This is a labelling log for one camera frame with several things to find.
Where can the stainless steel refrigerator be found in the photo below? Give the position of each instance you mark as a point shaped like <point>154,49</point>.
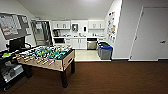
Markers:
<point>41,32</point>

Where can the white door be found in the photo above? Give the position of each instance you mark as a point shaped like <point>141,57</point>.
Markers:
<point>150,33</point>

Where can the black monitor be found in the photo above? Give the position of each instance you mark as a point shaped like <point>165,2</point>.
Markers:
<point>17,44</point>

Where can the black wheeled cart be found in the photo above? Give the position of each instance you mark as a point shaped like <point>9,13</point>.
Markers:
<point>11,71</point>

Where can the large multicolour wall poster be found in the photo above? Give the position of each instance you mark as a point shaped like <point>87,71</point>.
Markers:
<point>111,26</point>

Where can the black built-in microwave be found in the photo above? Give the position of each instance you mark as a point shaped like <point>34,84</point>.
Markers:
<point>59,40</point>

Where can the white drawer unit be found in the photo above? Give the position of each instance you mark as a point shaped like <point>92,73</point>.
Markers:
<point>67,42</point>

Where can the black coffee machine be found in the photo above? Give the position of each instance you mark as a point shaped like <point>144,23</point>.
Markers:
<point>56,32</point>

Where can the grey bin with blue lid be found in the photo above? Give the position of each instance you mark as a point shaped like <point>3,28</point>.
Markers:
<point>106,53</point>

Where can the stainless steel dishwasher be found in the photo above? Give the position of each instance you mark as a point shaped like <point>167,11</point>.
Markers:
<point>92,44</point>

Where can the white two-door base cabinet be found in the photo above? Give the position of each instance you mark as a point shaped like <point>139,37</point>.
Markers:
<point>78,43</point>

